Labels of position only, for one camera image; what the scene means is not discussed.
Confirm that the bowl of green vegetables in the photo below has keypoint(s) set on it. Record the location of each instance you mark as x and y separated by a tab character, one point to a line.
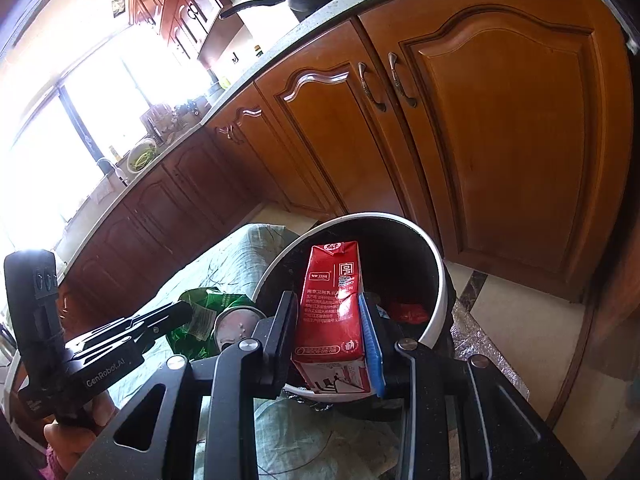
140	156

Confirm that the silver foil floor mat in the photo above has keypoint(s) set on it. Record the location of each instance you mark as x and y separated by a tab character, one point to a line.
475	340

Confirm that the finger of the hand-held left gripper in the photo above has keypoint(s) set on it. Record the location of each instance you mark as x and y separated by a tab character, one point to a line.
160	322

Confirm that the white bin with black bag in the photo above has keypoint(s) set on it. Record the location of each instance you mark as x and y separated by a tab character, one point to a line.
440	280

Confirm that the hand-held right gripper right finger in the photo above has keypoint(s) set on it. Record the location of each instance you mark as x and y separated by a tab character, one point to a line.
372	355

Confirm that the floral light green tablecloth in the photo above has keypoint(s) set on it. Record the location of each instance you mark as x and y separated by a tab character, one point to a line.
225	260

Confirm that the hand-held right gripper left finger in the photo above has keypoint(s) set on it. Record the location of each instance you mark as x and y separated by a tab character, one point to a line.
285	330

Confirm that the wooden kitchen base cabinet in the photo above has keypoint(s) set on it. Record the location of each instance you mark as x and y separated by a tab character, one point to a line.
500	135

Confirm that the red milk carton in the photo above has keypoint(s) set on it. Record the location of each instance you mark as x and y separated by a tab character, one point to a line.
330	320

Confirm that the wooden wall cabinet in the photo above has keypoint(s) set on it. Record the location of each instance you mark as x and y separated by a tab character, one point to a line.
190	10

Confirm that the red snack bag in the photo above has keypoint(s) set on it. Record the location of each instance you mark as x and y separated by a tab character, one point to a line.
407	312

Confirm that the green snack bag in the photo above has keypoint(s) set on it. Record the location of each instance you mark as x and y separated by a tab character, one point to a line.
200	305

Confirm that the person's left hand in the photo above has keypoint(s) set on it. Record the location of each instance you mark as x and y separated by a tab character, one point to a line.
70	442

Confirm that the kitchen window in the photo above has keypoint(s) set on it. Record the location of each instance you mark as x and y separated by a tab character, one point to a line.
60	135

